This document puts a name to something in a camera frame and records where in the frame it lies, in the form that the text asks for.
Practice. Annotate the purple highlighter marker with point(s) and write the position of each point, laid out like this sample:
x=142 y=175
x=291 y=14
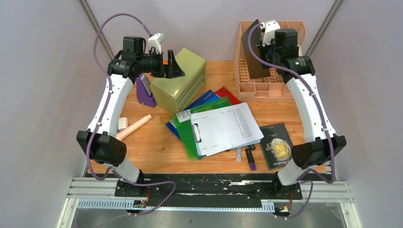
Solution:
x=250 y=159

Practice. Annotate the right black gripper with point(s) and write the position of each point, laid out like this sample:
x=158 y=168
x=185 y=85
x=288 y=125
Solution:
x=262 y=49

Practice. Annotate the black mounting base rail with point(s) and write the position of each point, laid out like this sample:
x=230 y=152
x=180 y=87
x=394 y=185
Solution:
x=204 y=192

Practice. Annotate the green plastic folder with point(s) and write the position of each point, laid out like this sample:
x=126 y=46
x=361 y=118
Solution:
x=184 y=128

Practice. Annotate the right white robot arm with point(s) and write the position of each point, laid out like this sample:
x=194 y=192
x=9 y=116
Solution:
x=322 y=143

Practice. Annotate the grey clipboard with papers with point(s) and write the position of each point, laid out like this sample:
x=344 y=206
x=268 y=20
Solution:
x=224 y=128

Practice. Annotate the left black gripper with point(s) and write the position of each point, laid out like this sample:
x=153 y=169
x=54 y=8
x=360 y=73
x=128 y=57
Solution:
x=174 y=71

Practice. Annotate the orange grey highlighter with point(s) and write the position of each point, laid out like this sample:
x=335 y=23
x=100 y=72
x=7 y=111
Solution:
x=238 y=154

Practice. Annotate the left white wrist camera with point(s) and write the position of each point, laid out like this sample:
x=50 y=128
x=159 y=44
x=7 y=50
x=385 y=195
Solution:
x=155 y=43

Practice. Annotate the red plastic folder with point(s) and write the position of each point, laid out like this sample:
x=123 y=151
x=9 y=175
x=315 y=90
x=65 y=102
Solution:
x=224 y=92

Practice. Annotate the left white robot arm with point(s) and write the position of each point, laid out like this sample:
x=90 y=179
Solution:
x=99 y=141

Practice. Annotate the blue capped black marker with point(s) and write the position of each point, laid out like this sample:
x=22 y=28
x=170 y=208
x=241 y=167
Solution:
x=252 y=147

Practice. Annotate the blue plastic folder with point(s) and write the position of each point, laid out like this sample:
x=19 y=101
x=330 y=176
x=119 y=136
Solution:
x=205 y=98

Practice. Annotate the green drawer cabinet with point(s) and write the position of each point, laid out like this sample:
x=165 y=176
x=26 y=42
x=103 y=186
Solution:
x=174 y=95

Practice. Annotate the black paperback book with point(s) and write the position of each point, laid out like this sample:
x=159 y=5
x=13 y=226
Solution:
x=276 y=145

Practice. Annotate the purple stapler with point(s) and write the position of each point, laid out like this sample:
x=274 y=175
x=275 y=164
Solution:
x=143 y=91

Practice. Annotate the pink file organizer rack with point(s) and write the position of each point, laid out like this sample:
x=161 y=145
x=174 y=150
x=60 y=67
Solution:
x=267 y=89

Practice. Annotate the white block eraser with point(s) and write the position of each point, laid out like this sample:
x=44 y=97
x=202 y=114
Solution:
x=123 y=123

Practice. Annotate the pink cylindrical tube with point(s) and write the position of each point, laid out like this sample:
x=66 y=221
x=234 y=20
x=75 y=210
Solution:
x=130 y=129

